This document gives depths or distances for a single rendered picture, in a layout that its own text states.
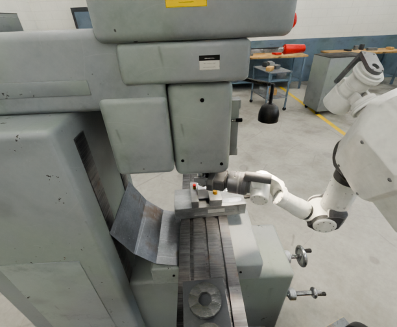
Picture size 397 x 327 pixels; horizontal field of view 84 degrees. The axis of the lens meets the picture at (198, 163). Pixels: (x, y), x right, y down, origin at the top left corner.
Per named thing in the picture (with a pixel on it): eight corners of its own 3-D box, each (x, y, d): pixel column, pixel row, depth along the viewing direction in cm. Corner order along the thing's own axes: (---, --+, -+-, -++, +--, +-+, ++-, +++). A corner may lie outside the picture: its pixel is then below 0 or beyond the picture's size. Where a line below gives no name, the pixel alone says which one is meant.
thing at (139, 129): (178, 140, 94) (171, 76, 80) (174, 174, 74) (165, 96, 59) (133, 143, 94) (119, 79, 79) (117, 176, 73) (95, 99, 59)
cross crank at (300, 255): (301, 252, 130) (306, 239, 124) (311, 271, 121) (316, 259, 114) (275, 254, 130) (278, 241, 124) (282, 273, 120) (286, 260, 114)
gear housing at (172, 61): (233, 65, 78) (235, 32, 73) (249, 81, 58) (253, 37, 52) (139, 69, 78) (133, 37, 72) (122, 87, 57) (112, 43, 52)
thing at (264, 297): (262, 278, 163) (275, 222, 130) (276, 328, 136) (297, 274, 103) (154, 283, 162) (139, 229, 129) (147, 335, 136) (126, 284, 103)
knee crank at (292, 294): (322, 289, 121) (325, 283, 118) (327, 300, 116) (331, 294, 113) (283, 290, 121) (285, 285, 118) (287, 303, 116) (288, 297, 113)
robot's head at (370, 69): (360, 106, 52) (350, 83, 56) (394, 78, 45) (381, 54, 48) (336, 104, 51) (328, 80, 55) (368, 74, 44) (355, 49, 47)
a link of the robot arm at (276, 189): (251, 174, 88) (278, 190, 90) (247, 193, 83) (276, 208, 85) (261, 167, 83) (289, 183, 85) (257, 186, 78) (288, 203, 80)
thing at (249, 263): (244, 222, 131) (246, 207, 124) (261, 279, 102) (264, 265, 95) (161, 226, 131) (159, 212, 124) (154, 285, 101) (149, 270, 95)
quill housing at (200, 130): (222, 146, 94) (224, 66, 77) (229, 175, 77) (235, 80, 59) (178, 148, 94) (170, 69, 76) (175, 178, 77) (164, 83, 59)
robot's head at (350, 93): (357, 119, 55) (336, 93, 59) (395, 89, 46) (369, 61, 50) (337, 124, 53) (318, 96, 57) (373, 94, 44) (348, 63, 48)
